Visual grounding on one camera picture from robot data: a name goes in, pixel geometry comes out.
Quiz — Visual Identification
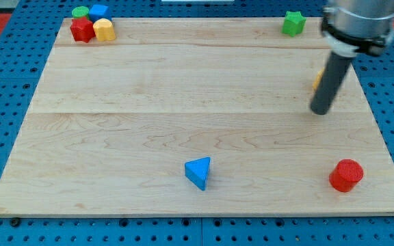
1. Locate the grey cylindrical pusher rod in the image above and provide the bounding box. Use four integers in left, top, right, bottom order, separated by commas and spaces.
310, 51, 353, 115

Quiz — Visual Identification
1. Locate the yellow hexagon block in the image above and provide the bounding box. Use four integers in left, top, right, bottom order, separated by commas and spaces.
312, 69, 324, 91

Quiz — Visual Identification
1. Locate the red cylinder block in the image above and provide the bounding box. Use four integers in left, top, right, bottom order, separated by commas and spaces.
328, 159, 364, 193

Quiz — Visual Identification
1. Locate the red star block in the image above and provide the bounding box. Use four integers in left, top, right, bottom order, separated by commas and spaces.
70, 17, 96, 43

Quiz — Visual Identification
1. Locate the blue triangle block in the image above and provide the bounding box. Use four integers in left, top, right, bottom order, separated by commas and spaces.
184, 156, 211, 191

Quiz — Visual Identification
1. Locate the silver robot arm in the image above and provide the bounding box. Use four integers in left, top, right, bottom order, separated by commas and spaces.
310, 0, 394, 115

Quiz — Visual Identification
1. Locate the yellow heart block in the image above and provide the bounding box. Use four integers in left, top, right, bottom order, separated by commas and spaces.
93, 18, 116, 42

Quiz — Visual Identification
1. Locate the green star block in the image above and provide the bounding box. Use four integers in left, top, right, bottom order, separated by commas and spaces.
281, 11, 306, 37

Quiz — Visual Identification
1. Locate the blue cube block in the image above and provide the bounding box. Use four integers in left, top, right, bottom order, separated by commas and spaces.
88, 4, 112, 22

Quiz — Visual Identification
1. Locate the wooden board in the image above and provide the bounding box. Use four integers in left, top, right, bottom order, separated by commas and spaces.
0, 17, 394, 218

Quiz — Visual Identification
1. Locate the green cylinder block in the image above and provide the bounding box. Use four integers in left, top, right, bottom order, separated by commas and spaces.
71, 6, 90, 20

